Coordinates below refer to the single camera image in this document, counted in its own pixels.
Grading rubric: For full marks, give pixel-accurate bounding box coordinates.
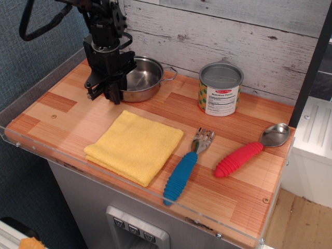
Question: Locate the blue handled fork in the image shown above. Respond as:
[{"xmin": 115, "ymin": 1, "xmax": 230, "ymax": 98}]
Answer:
[{"xmin": 163, "ymin": 128, "xmax": 214, "ymax": 206}]

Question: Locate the toy food can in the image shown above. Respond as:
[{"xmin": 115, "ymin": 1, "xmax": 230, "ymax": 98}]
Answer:
[{"xmin": 198, "ymin": 60, "xmax": 244, "ymax": 117}]

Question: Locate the red handled spoon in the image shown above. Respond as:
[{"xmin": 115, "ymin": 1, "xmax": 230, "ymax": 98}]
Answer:
[{"xmin": 214, "ymin": 123, "xmax": 290, "ymax": 178}]

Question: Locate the stainless steel pot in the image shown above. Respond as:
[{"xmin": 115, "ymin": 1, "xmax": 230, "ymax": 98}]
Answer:
[{"xmin": 120, "ymin": 56, "xmax": 178, "ymax": 103}]

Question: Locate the grey toy fridge cabinet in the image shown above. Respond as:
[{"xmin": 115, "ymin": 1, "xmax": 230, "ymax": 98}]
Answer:
[{"xmin": 48, "ymin": 161, "xmax": 236, "ymax": 248}]

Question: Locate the yellow folded cloth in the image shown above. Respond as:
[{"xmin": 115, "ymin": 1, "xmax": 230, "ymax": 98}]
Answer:
[{"xmin": 84, "ymin": 110, "xmax": 184, "ymax": 187}]

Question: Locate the white toy sink unit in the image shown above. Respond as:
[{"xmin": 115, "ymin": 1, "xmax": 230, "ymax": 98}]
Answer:
[{"xmin": 281, "ymin": 96, "xmax": 331, "ymax": 208}]

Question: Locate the clear acrylic guard rail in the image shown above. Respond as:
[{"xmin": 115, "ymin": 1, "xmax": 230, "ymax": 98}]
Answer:
[{"xmin": 1, "ymin": 56, "xmax": 293, "ymax": 248}]

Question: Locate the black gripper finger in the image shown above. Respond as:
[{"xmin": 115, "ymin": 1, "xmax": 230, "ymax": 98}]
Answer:
[
  {"xmin": 104, "ymin": 82, "xmax": 121, "ymax": 104},
  {"xmin": 118, "ymin": 74, "xmax": 128, "ymax": 91}
]

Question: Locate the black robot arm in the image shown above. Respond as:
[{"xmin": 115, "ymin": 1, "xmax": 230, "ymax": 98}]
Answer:
[{"xmin": 63, "ymin": 1, "xmax": 136, "ymax": 104}]

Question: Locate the orange object at corner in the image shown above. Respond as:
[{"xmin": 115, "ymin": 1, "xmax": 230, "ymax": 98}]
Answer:
[{"xmin": 19, "ymin": 237, "xmax": 46, "ymax": 249}]

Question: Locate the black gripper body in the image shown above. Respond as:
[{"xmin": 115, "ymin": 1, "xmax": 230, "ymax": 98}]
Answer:
[{"xmin": 83, "ymin": 37, "xmax": 136, "ymax": 100}]

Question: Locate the silver dispenser panel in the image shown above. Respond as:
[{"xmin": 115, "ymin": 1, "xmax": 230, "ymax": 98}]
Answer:
[{"xmin": 106, "ymin": 205, "xmax": 170, "ymax": 248}]

